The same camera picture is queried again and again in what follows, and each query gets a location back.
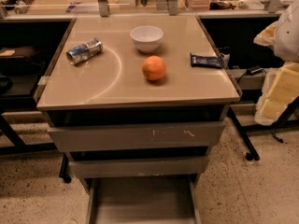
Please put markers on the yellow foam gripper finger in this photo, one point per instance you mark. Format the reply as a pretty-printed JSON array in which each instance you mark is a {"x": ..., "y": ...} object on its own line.
[
  {"x": 266, "y": 37},
  {"x": 280, "y": 88}
]

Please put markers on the orange fruit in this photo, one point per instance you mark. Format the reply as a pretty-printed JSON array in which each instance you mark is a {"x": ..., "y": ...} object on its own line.
[{"x": 153, "y": 68}]

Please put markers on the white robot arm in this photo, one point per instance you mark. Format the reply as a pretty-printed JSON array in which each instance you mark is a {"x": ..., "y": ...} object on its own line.
[{"x": 286, "y": 37}]

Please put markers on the top grey drawer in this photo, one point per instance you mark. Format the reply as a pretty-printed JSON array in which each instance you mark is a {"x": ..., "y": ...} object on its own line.
[{"x": 137, "y": 136}]

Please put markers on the middle grey drawer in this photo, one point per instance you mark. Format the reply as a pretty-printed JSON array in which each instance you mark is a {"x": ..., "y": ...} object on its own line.
[{"x": 139, "y": 167}]

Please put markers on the grey drawer cabinet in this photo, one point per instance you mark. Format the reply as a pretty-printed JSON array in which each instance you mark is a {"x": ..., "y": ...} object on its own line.
[{"x": 110, "y": 89}]

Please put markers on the open bottom grey drawer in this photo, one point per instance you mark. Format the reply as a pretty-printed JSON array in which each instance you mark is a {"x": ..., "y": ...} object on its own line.
[{"x": 143, "y": 200}]

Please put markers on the black power adapter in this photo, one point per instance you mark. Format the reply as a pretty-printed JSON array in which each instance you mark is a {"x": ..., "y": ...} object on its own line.
[{"x": 254, "y": 70}]

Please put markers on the dark blue snack packet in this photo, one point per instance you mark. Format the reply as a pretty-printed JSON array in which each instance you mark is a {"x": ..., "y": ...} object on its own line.
[{"x": 205, "y": 61}]

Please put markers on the white ceramic bowl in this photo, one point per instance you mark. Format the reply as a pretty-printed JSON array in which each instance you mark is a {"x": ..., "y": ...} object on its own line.
[{"x": 147, "y": 38}]

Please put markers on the crushed silver blue can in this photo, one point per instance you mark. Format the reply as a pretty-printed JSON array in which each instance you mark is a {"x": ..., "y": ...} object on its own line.
[{"x": 84, "y": 52}]

